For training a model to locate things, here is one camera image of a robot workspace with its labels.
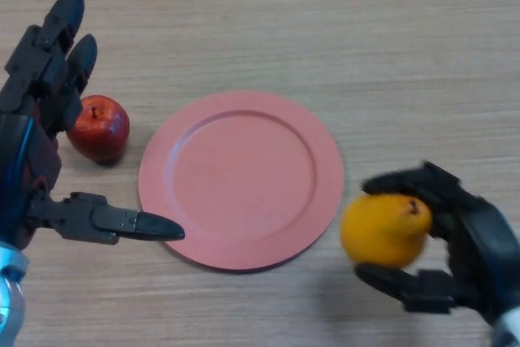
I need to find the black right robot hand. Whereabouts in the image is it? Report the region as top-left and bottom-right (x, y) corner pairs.
(353, 161), (520, 326)

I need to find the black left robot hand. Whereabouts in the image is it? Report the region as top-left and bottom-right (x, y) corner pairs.
(0, 0), (186, 249)

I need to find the yellow pear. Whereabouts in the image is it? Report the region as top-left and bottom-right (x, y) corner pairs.
(340, 194), (433, 270)

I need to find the pink round plate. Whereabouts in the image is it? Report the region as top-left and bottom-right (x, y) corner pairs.
(137, 90), (345, 273)

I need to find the red apple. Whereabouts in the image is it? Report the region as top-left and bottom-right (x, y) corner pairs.
(66, 94), (131, 163)

